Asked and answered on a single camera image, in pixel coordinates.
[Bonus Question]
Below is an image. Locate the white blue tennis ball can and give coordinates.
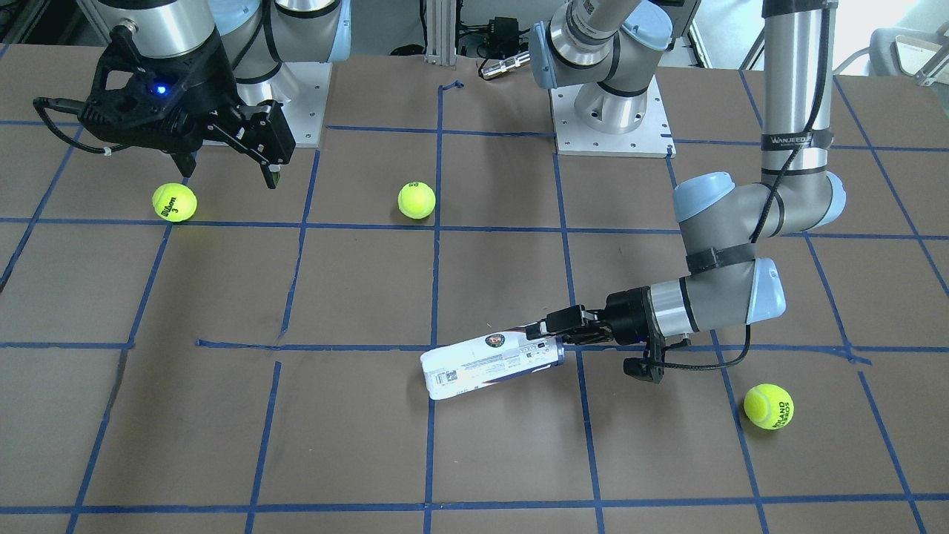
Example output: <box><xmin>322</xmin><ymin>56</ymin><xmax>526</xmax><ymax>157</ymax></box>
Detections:
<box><xmin>420</xmin><ymin>326</ymin><xmax>566</xmax><ymax>401</ymax></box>

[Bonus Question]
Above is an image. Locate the tennis ball front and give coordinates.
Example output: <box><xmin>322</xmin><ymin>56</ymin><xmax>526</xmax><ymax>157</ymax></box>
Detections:
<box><xmin>743</xmin><ymin>384</ymin><xmax>796</xmax><ymax>430</ymax></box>

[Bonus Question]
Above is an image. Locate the Wilson tennis ball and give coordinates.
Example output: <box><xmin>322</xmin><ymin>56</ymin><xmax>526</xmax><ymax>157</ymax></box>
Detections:
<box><xmin>151</xmin><ymin>183</ymin><xmax>199</xmax><ymax>223</ymax></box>

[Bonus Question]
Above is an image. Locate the silver metal connector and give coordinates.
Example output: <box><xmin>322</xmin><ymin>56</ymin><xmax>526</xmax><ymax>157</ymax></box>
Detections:
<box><xmin>478</xmin><ymin>51</ymin><xmax>531</xmax><ymax>81</ymax></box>

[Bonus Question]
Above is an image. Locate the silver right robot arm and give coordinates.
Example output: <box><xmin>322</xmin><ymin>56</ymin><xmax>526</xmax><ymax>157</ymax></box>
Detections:
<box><xmin>64</xmin><ymin>1</ymin><xmax>351</xmax><ymax>189</ymax></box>

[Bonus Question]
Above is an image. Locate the aluminium frame post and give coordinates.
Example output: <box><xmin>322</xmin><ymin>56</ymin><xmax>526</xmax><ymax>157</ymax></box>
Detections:
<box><xmin>423</xmin><ymin>0</ymin><xmax>457</xmax><ymax>70</ymax></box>

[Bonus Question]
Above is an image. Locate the tennis ball centre back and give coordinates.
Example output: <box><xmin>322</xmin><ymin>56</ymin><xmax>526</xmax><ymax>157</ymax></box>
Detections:
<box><xmin>397</xmin><ymin>182</ymin><xmax>437</xmax><ymax>220</ymax></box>

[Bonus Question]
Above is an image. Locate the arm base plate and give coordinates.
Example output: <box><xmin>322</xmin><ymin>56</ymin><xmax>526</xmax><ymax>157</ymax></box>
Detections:
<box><xmin>549</xmin><ymin>77</ymin><xmax>677</xmax><ymax>159</ymax></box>
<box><xmin>200</xmin><ymin>59</ymin><xmax>334</xmax><ymax>148</ymax></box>

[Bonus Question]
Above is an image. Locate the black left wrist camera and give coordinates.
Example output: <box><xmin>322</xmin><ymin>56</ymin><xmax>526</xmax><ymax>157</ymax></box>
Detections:
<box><xmin>623</xmin><ymin>337</ymin><xmax>667</xmax><ymax>384</ymax></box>

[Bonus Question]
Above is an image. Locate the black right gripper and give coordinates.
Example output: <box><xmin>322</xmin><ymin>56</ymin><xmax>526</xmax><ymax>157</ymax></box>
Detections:
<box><xmin>78</xmin><ymin>26</ymin><xmax>297</xmax><ymax>190</ymax></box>

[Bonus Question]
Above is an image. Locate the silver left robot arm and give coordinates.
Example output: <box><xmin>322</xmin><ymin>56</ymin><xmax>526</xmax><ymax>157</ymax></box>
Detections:
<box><xmin>526</xmin><ymin>1</ymin><xmax>845</xmax><ymax>345</ymax></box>

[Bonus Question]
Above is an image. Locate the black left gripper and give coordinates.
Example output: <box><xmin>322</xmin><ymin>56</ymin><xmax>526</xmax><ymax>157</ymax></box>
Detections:
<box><xmin>526</xmin><ymin>288</ymin><xmax>657</xmax><ymax>347</ymax></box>

